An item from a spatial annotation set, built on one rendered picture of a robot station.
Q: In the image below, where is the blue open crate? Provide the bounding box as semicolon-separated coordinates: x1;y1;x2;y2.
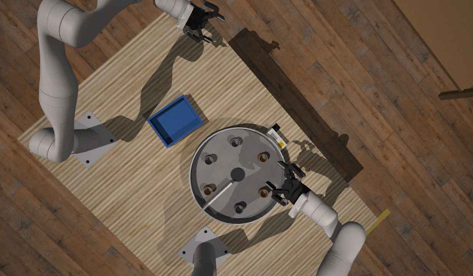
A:
146;95;203;148

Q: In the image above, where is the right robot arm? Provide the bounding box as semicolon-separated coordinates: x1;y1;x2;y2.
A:
191;191;366;276

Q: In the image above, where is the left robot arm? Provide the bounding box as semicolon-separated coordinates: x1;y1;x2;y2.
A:
29;0;194;163

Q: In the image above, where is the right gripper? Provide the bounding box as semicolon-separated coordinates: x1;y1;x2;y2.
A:
265;161;311;206

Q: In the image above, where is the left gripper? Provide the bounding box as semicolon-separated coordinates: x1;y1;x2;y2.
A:
186;0;225;43

